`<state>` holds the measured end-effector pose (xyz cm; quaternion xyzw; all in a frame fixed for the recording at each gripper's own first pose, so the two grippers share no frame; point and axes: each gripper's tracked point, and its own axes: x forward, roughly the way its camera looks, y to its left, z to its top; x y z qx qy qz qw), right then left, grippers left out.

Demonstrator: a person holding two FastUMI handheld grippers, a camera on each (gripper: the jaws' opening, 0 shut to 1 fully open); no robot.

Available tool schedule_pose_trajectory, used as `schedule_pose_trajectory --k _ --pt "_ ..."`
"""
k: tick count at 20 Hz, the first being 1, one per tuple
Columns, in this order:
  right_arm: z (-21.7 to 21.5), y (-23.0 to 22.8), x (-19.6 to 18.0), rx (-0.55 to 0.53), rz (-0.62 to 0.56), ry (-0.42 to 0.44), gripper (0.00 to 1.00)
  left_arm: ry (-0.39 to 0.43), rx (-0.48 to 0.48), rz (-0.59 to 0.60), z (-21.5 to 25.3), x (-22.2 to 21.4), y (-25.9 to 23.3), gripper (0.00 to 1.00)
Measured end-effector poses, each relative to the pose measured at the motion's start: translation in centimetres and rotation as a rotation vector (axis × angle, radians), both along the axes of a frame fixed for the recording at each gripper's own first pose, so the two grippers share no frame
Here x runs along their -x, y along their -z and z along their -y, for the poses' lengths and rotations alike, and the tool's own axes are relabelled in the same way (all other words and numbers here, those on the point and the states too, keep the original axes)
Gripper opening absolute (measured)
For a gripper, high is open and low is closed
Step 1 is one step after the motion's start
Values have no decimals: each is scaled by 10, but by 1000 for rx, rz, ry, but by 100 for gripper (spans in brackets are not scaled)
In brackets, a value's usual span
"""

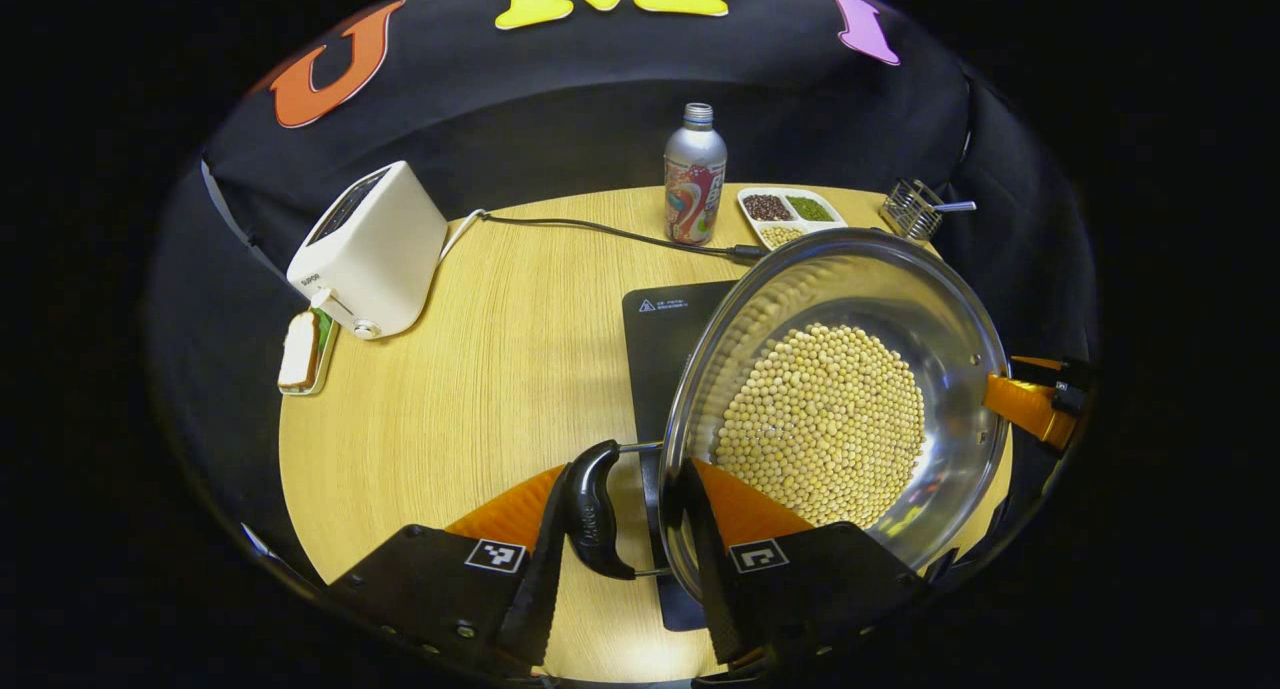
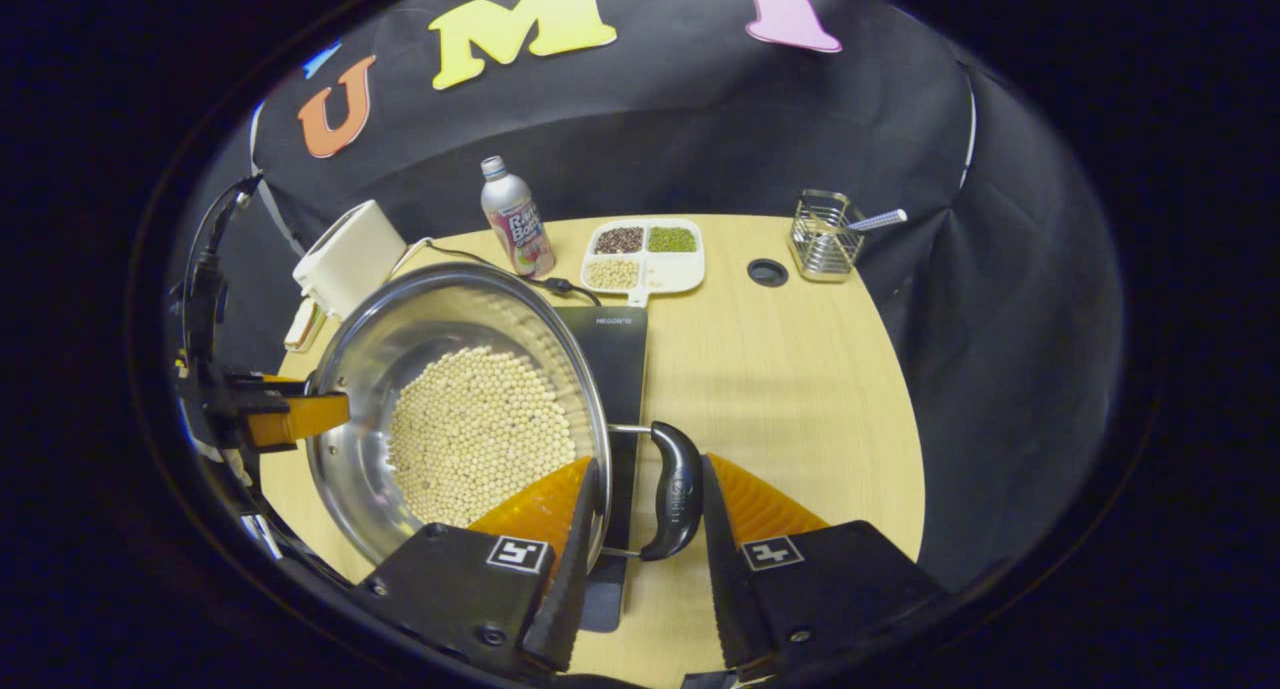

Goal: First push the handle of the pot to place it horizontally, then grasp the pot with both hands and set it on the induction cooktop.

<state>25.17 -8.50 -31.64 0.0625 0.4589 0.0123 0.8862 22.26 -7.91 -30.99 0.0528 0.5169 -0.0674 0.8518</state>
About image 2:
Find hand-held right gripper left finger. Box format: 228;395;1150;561
350;457;602;676

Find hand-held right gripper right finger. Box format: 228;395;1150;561
700;454;947;683

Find stainless steel pot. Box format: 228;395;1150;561
305;262;705;570

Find pile of yellow soybeans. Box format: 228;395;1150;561
388;346;579;528

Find black induction cooktop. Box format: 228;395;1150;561
550;306;649;633

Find white toaster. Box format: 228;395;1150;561
292;200;408;320

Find silver drink bottle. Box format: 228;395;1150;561
480;156;557;278

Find white divided tray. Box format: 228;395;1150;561
581;218;706;308

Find black backdrop cloth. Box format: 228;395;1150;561
165;0;1126;595

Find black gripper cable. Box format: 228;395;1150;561
183;173;264;305

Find black power cable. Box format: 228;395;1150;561
390;237;602;306

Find wire utensil holder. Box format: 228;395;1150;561
787;190;867;283

